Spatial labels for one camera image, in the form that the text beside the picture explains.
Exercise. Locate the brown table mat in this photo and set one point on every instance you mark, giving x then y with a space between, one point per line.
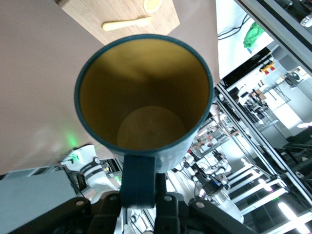
36 73

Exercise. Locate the green cloth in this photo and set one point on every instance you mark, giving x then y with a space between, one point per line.
253 36

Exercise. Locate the lemon slice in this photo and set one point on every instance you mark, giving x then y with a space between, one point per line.
152 6

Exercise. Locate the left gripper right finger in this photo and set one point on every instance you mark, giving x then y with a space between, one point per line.
170 214

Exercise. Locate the wooden cutting board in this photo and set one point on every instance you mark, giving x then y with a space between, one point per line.
97 14

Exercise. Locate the dark teal mug yellow inside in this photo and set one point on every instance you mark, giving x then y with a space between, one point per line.
146 85

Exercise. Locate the aluminium frame beam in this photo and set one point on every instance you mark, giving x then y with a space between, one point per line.
228 95
280 22

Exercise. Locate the yellow plastic fork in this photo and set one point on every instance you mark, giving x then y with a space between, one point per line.
122 23

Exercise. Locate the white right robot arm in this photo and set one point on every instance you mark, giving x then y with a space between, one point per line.
90 168

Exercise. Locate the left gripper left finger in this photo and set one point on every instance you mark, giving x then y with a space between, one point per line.
73 214

